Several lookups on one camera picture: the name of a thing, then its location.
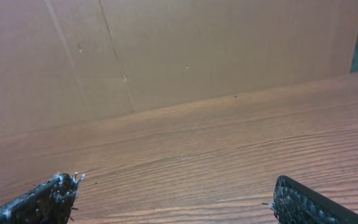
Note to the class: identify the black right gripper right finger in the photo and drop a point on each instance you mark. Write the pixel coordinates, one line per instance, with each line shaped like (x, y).
(295, 203)

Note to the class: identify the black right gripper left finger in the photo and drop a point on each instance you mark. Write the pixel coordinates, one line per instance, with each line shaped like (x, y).
(48, 203)

